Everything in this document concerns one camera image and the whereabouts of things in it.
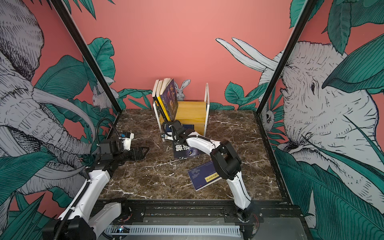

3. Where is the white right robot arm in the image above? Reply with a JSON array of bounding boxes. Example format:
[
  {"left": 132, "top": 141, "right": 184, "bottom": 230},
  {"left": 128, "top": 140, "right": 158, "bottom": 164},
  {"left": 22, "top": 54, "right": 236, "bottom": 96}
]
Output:
[{"left": 162, "top": 120, "right": 256, "bottom": 222}]

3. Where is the white wooden book rack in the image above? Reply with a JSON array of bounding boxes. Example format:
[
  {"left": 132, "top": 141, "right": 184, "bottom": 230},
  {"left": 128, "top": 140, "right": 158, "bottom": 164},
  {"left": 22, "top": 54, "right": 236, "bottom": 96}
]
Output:
[{"left": 153, "top": 80, "right": 210, "bottom": 136}]

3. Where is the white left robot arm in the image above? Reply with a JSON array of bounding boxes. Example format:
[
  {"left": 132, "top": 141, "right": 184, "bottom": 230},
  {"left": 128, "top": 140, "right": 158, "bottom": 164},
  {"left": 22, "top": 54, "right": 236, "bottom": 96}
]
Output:
[{"left": 42, "top": 135, "right": 150, "bottom": 240}]

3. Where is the black corner frame post left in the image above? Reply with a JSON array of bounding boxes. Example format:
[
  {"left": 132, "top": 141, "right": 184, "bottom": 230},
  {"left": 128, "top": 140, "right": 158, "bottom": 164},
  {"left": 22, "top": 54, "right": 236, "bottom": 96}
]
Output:
[{"left": 50, "top": 0, "right": 122, "bottom": 114}]

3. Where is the black corner frame post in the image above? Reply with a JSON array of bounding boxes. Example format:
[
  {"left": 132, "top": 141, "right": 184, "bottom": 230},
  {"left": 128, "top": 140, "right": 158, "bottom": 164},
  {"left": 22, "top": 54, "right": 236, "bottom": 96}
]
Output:
[
  {"left": 254, "top": 0, "right": 318, "bottom": 117},
  {"left": 50, "top": 0, "right": 122, "bottom": 114}
]

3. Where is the black corner frame post right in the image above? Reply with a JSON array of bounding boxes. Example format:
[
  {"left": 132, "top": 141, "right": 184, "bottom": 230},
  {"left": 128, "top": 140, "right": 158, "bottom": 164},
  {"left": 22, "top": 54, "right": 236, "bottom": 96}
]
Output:
[{"left": 254, "top": 0, "right": 318, "bottom": 117}]

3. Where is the yellow cartoon cover book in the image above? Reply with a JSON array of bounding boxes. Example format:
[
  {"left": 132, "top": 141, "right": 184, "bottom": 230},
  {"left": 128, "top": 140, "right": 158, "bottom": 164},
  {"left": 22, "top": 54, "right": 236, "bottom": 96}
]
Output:
[{"left": 157, "top": 78, "right": 171, "bottom": 122}]

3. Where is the black book with gold title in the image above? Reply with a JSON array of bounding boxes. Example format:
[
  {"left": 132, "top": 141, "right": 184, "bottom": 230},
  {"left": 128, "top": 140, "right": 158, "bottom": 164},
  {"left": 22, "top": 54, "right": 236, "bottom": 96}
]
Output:
[{"left": 152, "top": 80, "right": 168, "bottom": 122}]

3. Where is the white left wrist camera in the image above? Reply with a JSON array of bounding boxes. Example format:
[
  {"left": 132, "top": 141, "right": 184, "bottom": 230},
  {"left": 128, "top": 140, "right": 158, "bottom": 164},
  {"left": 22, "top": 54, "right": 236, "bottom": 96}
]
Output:
[{"left": 119, "top": 132, "right": 135, "bottom": 151}]

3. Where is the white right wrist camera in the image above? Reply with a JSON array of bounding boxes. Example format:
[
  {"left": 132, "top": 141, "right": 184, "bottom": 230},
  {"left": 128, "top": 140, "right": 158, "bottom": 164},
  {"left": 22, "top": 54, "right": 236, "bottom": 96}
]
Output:
[{"left": 161, "top": 132, "right": 174, "bottom": 141}]

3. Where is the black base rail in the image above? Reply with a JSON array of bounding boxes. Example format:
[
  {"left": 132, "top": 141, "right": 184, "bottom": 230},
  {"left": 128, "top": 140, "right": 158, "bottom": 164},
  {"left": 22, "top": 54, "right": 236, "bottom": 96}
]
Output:
[{"left": 91, "top": 198, "right": 304, "bottom": 223}]

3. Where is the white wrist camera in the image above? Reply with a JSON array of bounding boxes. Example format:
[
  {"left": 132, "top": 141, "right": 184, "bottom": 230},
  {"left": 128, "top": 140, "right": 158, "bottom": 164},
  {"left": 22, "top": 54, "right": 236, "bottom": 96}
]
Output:
[
  {"left": 119, "top": 132, "right": 135, "bottom": 151},
  {"left": 161, "top": 132, "right": 174, "bottom": 141}
]

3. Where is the white slotted cable duct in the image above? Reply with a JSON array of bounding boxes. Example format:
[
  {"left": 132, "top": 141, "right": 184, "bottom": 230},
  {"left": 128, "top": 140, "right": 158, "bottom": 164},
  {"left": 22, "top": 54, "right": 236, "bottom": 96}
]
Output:
[{"left": 104, "top": 225, "right": 242, "bottom": 237}]

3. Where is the purple portrait cover book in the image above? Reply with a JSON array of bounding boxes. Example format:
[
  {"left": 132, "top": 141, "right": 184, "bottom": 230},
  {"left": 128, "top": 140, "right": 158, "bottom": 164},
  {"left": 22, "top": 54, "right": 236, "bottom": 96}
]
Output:
[{"left": 162, "top": 78, "right": 178, "bottom": 122}]

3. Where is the blue book yellow label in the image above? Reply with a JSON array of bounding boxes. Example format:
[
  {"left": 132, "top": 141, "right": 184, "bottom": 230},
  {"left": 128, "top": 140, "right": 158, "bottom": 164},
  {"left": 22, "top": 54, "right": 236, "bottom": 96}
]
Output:
[
  {"left": 162, "top": 122, "right": 195, "bottom": 134},
  {"left": 188, "top": 161, "right": 222, "bottom": 191}
]

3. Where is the dark wolf eye book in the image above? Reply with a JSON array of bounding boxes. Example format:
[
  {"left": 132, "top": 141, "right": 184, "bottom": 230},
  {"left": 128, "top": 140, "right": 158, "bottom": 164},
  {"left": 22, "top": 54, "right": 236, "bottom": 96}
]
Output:
[{"left": 173, "top": 143, "right": 202, "bottom": 159}]

